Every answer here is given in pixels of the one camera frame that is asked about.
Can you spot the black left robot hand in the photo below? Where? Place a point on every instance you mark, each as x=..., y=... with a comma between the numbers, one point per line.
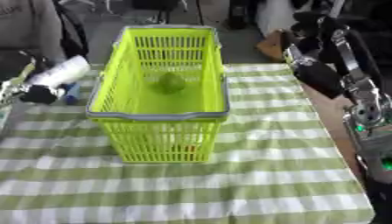
x=39, y=94

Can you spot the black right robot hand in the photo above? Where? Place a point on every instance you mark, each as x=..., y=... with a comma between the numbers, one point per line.
x=319, y=76

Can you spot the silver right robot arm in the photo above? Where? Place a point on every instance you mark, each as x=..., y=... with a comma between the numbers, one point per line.
x=371, y=137

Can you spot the small blue object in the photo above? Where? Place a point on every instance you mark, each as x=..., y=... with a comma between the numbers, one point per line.
x=72, y=93

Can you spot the brown bag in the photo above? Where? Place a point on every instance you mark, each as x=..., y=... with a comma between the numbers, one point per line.
x=272, y=45

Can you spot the person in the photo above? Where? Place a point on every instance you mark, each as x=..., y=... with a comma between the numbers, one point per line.
x=28, y=32

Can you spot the white bag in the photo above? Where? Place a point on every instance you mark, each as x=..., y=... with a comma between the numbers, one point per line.
x=275, y=14

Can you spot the lime green plastic basket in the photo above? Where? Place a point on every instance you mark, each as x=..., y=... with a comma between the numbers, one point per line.
x=201, y=87

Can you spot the green round toy fruit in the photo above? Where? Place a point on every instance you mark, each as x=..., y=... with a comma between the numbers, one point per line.
x=170, y=83

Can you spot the small orange toy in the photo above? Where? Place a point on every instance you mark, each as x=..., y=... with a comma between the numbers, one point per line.
x=191, y=148

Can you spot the black chair base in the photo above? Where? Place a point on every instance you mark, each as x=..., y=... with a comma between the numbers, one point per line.
x=159, y=8

